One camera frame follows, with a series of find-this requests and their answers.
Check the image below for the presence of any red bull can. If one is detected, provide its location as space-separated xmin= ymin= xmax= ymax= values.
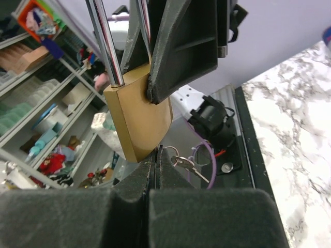
xmin=322 ymin=26 xmax=331 ymax=49

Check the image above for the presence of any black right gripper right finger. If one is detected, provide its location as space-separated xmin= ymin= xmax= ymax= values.
xmin=148 ymin=148 xmax=289 ymax=247

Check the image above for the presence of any large brass padlock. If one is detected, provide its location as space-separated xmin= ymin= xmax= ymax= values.
xmin=86 ymin=1 xmax=173 ymax=163

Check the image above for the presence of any storage shelving unit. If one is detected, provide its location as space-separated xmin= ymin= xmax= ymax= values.
xmin=1 ymin=1 xmax=118 ymax=189

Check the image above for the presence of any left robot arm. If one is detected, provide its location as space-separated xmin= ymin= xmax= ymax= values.
xmin=104 ymin=1 xmax=248 ymax=148

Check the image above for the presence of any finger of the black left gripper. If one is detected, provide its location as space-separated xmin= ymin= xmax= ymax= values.
xmin=121 ymin=0 xmax=148 ymax=74

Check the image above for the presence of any silver key pair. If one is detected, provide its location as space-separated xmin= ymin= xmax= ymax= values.
xmin=165 ymin=146 xmax=209 ymax=183

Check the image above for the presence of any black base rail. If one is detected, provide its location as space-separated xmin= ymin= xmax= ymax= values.
xmin=199 ymin=85 xmax=275 ymax=197

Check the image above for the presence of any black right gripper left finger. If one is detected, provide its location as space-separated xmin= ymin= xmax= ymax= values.
xmin=1 ymin=153 xmax=155 ymax=247

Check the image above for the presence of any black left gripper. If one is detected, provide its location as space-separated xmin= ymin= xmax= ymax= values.
xmin=147 ymin=0 xmax=248 ymax=104

